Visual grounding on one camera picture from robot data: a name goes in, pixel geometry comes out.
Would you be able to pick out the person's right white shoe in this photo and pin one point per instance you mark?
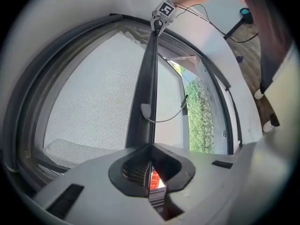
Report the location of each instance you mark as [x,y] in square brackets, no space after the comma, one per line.
[258,94]

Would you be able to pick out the dark window frame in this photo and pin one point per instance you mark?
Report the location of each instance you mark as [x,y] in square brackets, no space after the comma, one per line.
[23,90]

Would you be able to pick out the teal capped container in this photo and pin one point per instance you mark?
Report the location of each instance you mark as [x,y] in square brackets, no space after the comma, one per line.
[245,11]

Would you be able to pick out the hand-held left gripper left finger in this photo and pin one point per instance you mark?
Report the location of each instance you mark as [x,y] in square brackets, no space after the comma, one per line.
[93,196]

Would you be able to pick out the red outdoor banner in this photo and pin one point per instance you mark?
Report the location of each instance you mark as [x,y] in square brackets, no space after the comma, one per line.
[155,179]

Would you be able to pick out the dark blue small object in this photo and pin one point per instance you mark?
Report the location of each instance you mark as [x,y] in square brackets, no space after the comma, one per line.
[239,59]

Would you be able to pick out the frosted glass window sash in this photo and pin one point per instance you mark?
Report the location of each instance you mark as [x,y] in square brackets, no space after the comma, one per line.
[168,90]

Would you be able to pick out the person's white shoe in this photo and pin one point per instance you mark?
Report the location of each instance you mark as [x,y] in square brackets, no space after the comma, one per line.
[267,126]
[258,94]

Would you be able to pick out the person's left white shoe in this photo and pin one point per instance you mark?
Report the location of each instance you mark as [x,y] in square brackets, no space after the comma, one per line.
[267,126]

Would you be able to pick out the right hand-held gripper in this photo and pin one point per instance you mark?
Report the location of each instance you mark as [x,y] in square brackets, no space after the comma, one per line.
[166,9]

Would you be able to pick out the person's black clothing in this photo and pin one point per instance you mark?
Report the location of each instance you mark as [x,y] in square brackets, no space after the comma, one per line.
[269,32]

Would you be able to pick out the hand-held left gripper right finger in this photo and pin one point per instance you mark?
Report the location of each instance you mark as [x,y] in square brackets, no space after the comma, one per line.
[222,184]

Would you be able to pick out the dark mesh screen window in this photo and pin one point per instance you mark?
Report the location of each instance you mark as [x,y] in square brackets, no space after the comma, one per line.
[145,78]

